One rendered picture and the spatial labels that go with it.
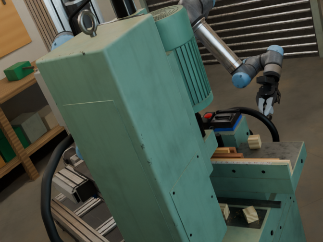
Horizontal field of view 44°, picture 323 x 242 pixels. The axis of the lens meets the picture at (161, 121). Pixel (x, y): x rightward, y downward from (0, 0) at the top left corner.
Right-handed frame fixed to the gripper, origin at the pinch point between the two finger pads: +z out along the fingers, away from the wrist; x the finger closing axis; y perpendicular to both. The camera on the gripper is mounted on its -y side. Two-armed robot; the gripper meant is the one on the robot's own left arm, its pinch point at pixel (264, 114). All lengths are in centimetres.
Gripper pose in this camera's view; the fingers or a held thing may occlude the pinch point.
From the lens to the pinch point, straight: 173.7
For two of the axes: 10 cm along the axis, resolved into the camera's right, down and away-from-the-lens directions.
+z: -2.4, 8.8, -4.1
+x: -8.3, 0.3, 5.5
